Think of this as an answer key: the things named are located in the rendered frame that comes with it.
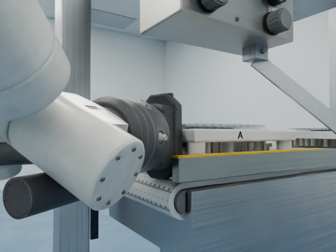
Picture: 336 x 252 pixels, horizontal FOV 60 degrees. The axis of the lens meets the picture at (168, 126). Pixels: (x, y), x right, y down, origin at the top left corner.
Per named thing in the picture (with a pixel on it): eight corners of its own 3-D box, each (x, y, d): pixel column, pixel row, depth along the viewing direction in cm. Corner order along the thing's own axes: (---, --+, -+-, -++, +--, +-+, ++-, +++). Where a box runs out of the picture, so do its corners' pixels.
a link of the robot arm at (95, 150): (105, 86, 34) (19, 66, 23) (182, 127, 30) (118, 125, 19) (71, 170, 36) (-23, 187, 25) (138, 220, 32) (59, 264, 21)
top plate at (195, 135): (209, 138, 75) (209, 130, 75) (296, 140, 55) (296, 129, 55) (121, 140, 62) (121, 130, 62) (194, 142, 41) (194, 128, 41)
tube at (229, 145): (229, 166, 52) (229, 124, 52) (235, 167, 51) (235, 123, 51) (224, 166, 51) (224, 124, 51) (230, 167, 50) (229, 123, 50)
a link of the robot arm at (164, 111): (138, 95, 46) (87, 84, 35) (196, 91, 42) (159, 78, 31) (138, 176, 45) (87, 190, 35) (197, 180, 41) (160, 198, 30)
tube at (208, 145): (207, 168, 49) (207, 123, 49) (212, 168, 48) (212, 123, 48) (201, 168, 48) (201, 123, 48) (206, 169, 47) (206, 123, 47)
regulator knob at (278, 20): (278, 28, 40) (278, -3, 40) (263, 33, 42) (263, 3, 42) (293, 33, 41) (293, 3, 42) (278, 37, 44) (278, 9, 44)
